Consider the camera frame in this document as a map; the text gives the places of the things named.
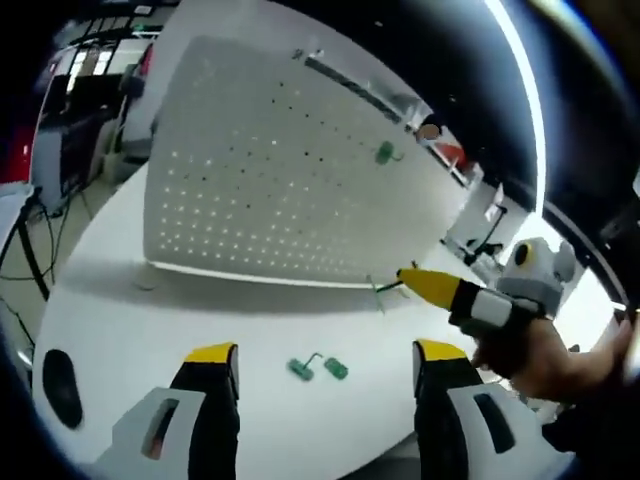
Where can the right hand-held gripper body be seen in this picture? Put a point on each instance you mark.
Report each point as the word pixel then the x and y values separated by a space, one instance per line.
pixel 535 280

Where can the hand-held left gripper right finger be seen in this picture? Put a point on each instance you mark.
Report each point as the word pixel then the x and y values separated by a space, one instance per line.
pixel 480 430

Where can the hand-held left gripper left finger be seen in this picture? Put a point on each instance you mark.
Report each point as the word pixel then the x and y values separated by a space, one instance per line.
pixel 150 430

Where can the white perforated mounting plate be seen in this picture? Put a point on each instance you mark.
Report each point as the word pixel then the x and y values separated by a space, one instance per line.
pixel 280 200

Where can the person's right hand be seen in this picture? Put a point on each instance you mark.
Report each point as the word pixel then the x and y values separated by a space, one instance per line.
pixel 530 360

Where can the black computer mouse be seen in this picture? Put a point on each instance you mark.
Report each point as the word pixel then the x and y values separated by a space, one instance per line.
pixel 62 387

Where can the person's black clothing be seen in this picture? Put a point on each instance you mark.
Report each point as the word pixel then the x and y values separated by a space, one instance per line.
pixel 600 440

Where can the ceiling light strip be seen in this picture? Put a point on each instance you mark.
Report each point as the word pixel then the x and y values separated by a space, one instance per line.
pixel 537 120

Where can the white laptop with red screen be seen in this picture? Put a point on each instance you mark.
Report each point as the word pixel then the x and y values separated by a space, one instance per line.
pixel 14 155

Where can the dark equipment cabinet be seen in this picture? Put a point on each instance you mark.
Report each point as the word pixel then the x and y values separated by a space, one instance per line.
pixel 85 130

